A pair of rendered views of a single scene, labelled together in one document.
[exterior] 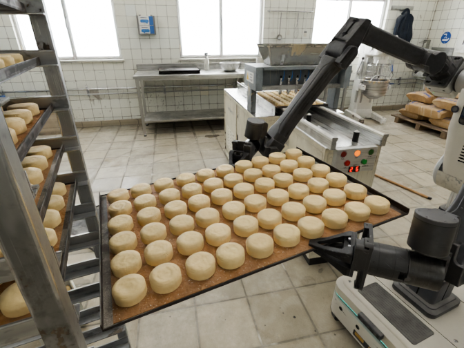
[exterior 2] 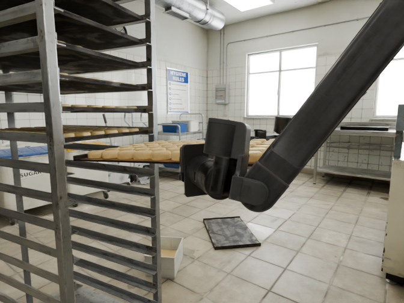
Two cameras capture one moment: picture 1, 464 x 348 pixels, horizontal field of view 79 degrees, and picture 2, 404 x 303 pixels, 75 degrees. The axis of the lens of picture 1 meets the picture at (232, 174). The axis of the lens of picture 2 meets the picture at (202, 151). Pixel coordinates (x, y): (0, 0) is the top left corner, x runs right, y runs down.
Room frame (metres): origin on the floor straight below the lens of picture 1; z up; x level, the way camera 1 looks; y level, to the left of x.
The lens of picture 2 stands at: (0.05, -0.62, 1.12)
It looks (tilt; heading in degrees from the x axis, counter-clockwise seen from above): 8 degrees down; 49
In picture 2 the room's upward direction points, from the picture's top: straight up
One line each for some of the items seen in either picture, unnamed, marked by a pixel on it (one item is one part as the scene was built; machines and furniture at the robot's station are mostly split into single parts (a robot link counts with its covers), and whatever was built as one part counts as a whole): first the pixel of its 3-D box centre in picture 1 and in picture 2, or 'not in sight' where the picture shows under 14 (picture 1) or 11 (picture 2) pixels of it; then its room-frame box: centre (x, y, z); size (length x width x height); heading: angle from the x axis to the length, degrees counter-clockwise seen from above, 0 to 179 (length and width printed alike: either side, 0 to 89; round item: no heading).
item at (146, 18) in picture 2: not in sight; (90, 27); (0.48, 0.65, 1.50); 0.64 x 0.03 x 0.03; 113
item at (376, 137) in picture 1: (303, 101); not in sight; (2.38, -0.60, 0.87); 2.01 x 0.03 x 0.07; 11
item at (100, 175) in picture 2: not in sight; (79, 170); (1.04, 2.99, 0.38); 0.64 x 0.54 x 0.77; 100
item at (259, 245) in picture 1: (259, 245); (160, 155); (0.40, -0.05, 1.02); 0.05 x 0.05 x 0.02
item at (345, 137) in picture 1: (315, 181); not in sight; (1.74, -0.58, 0.45); 0.70 x 0.34 x 0.90; 11
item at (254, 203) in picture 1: (255, 203); not in sight; (0.54, -0.05, 1.02); 0.05 x 0.05 x 0.02
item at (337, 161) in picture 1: (353, 159); not in sight; (1.39, -0.66, 0.77); 0.24 x 0.04 x 0.14; 101
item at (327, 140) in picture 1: (271, 103); not in sight; (2.32, -0.32, 0.87); 2.01 x 0.03 x 0.07; 11
